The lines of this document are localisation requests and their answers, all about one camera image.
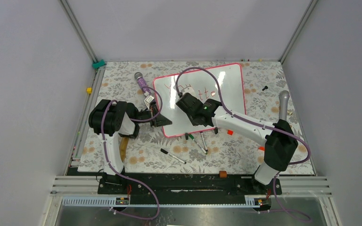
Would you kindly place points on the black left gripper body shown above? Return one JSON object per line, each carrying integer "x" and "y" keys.
{"x": 152, "y": 112}

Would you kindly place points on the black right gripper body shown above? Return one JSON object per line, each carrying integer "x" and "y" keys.
{"x": 193, "y": 121}

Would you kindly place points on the pink framed whiteboard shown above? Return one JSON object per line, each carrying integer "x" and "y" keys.
{"x": 230, "y": 79}

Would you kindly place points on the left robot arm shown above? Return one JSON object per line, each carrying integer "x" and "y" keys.
{"x": 111, "y": 120}

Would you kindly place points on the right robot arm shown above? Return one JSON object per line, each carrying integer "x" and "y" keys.
{"x": 277, "y": 138}

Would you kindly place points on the green capped marker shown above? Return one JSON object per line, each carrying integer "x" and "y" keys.
{"x": 199, "y": 145}

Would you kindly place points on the black capped marker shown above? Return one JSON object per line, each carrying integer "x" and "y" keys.
{"x": 172, "y": 156}

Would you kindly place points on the blue capped marker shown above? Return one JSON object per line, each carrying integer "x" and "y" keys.
{"x": 204, "y": 142}

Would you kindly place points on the purple glitter microphone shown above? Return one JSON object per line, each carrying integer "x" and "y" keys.
{"x": 142, "y": 83}

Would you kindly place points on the wooden rolling pin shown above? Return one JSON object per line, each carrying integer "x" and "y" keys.
{"x": 123, "y": 147}

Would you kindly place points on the brown small cube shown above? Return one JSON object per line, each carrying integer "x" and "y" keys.
{"x": 222, "y": 174}

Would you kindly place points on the yellow small cube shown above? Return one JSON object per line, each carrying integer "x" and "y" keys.
{"x": 89, "y": 90}

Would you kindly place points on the teal corner clamp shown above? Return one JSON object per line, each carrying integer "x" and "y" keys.
{"x": 98, "y": 64}

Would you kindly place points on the silver microphone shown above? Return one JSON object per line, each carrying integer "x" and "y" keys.
{"x": 283, "y": 104}

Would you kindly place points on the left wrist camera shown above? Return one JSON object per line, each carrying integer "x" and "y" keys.
{"x": 148, "y": 100}

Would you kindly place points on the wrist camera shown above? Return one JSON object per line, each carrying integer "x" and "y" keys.
{"x": 148, "y": 100}
{"x": 187, "y": 92}

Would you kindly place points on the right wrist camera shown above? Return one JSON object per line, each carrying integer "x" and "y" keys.
{"x": 187, "y": 92}

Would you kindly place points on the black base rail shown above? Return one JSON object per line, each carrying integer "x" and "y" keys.
{"x": 185, "y": 189}

